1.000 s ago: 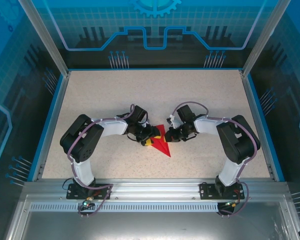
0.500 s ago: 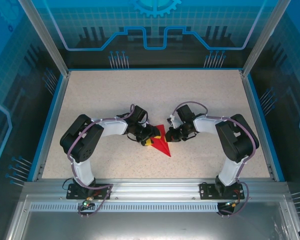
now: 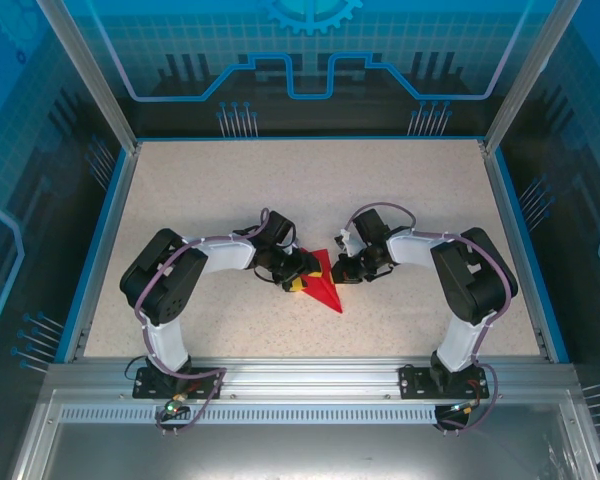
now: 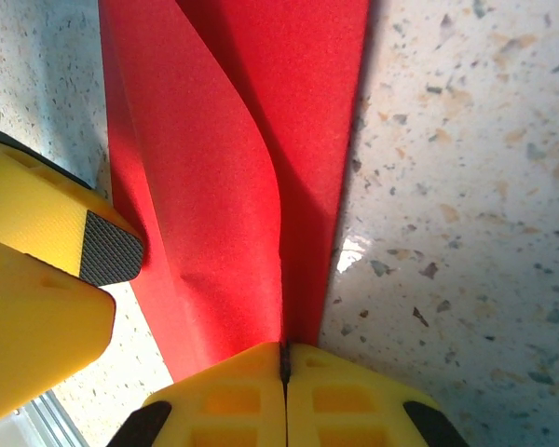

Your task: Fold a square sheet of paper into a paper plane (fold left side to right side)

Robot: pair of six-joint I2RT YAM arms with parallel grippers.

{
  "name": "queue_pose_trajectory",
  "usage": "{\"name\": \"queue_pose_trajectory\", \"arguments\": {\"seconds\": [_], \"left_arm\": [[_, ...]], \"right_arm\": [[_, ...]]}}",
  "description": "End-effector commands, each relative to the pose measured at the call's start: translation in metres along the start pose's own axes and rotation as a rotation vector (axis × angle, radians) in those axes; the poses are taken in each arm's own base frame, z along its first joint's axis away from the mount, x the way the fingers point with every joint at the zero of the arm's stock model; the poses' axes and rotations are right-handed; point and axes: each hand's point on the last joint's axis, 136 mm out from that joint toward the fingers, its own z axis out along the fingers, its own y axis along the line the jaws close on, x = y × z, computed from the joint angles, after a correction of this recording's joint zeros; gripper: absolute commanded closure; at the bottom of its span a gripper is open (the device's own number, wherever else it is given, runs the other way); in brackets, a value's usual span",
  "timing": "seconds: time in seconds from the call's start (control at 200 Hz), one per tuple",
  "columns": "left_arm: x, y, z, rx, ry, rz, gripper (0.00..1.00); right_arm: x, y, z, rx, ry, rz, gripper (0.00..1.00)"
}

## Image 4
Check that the red paper sheet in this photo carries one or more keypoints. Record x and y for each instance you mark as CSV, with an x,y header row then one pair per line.
x,y
205,139

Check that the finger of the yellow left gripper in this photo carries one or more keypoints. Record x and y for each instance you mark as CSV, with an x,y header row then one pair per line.
x,y
37,335
42,205

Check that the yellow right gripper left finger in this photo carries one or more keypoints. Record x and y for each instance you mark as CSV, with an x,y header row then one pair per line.
x,y
233,400

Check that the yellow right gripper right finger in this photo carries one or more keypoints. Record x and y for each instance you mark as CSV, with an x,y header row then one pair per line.
x,y
344,405

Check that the aluminium mounting beam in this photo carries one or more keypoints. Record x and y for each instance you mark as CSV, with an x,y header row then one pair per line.
x,y
51,419

